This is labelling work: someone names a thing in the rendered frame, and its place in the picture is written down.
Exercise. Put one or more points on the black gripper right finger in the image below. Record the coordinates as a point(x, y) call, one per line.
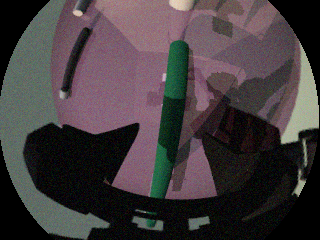
point(228, 164)

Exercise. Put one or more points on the green cylindrical rail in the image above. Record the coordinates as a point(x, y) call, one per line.
point(172, 117)

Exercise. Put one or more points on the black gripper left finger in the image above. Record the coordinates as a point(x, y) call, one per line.
point(107, 150)

